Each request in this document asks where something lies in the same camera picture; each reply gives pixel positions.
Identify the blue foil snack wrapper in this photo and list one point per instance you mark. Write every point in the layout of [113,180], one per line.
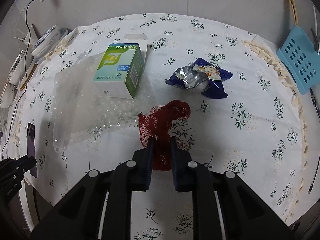
[202,76]

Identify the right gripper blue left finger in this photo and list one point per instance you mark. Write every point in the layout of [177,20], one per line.
[148,161]

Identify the blue plastic utensil holder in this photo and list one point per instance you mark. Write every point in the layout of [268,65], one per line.
[301,60]

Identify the blue white porcelain bowl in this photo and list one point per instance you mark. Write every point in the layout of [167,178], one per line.
[46,41]

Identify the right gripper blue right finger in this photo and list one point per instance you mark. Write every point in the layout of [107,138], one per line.
[175,162]

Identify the green white medicine box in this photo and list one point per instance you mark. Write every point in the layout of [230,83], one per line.
[122,66]

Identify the dark purple wrapper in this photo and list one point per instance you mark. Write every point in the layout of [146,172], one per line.
[31,147]

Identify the clear bubble wrap sheet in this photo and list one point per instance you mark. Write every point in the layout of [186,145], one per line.
[82,111]

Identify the wooden coaster board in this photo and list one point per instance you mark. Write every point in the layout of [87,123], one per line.
[31,70]

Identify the wooden chopsticks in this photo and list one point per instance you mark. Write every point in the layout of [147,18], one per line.
[294,11]

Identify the white floral tablecloth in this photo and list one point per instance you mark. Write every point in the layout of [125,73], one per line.
[239,156]

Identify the red mesh net bag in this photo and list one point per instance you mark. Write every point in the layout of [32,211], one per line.
[158,124]

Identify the white ceramic bowl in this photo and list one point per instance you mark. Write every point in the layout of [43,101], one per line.
[16,72]

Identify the white cup with sticks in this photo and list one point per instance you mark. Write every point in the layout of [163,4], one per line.
[31,36]

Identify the white straw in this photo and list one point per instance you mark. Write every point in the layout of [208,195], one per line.
[315,19]

